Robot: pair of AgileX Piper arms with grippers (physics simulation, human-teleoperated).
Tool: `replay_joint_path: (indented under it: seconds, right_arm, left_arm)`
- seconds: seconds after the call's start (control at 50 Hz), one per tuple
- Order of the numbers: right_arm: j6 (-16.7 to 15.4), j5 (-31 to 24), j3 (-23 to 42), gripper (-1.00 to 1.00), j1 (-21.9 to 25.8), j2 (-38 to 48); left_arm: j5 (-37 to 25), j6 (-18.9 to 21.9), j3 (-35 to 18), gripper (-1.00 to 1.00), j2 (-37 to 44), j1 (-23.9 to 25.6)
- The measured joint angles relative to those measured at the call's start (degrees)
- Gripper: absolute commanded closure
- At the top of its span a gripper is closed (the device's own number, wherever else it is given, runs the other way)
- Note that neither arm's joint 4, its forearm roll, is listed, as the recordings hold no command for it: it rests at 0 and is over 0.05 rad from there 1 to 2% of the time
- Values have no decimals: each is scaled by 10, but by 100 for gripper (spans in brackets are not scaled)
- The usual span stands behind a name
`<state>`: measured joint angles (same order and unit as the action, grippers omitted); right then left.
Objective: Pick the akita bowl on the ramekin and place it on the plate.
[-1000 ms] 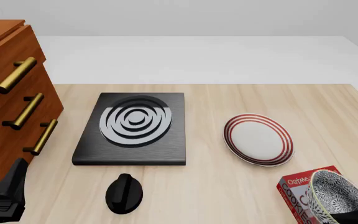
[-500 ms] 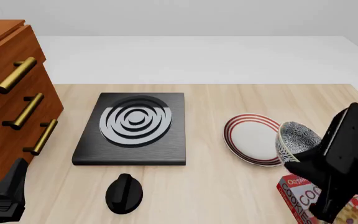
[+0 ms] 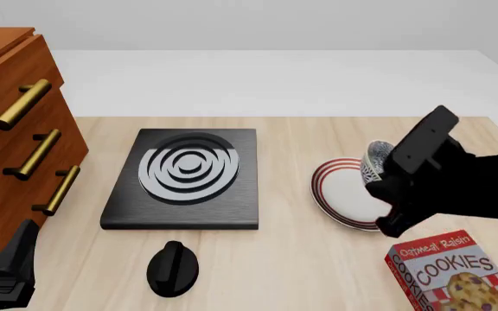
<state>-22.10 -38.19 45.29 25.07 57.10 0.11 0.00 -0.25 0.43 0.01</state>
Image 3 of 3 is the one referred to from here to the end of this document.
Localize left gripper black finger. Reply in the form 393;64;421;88
0;218;41;283

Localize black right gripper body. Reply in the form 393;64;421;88
374;168;443;239

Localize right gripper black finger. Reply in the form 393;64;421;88
364;176;393;210

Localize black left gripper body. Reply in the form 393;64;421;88
0;275;36;309

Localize black patterned bowl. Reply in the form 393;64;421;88
359;139;396;187

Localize white plate with red rings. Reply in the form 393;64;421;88
310;156;395;232

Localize flat black stove plate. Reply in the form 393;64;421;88
99;127;260;232

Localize oatmeal raisin cookies box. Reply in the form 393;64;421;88
383;229;498;311

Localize round black stove knob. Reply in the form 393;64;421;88
145;239;201;298

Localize brass drawer handle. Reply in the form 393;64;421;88
2;128;62;181
30;164;81;218
0;78;54;132

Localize wooden drawer with brass handle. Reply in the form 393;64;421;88
0;86;79;225
0;119;90;286
0;34;66;163

